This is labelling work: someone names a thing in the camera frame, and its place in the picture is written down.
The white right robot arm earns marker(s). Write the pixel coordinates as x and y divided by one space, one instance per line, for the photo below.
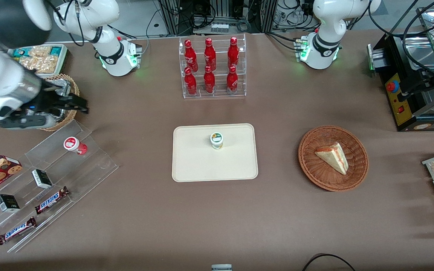
2 75

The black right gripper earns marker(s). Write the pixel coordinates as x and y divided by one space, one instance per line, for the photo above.
45 99

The small grey device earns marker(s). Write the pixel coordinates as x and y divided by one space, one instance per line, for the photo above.
221 267

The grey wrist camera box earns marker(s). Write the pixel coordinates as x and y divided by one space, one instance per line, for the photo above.
26 122

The silver foil bag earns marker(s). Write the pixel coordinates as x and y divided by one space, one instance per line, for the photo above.
63 87

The teal snack packet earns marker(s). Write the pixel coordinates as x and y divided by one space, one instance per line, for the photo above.
22 52
55 51

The red lid yogurt cup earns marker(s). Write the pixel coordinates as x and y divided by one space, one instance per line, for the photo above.
74 145

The light wicker basket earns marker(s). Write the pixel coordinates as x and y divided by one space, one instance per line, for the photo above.
74 87

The clear acrylic tiered stand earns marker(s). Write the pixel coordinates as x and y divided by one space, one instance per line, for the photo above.
85 169

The Snickers bar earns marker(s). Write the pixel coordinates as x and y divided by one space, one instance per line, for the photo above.
16 230
51 200

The white power strip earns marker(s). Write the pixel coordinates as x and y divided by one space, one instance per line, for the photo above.
219 27

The clear acrylic bottle rack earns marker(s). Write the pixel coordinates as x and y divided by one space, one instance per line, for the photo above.
217 94

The round brown wicker basket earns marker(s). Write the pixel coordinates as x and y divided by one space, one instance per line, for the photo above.
315 173

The black machine with red button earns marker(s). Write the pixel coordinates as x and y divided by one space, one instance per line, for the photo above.
409 86

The wrapped triangle sandwich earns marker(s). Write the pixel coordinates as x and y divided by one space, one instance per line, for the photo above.
333 157

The beige plastic tray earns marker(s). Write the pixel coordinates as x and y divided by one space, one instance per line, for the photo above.
194 162

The clear cracker bag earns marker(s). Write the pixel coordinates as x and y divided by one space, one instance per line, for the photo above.
42 62

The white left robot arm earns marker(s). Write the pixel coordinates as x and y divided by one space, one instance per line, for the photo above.
324 49

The small black box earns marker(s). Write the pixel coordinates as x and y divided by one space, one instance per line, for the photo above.
7 203
42 178

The red cola bottle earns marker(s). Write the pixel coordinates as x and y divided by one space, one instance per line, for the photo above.
190 56
209 82
233 52
210 54
190 83
232 81

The white snack bin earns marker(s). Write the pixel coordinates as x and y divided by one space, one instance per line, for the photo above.
63 62

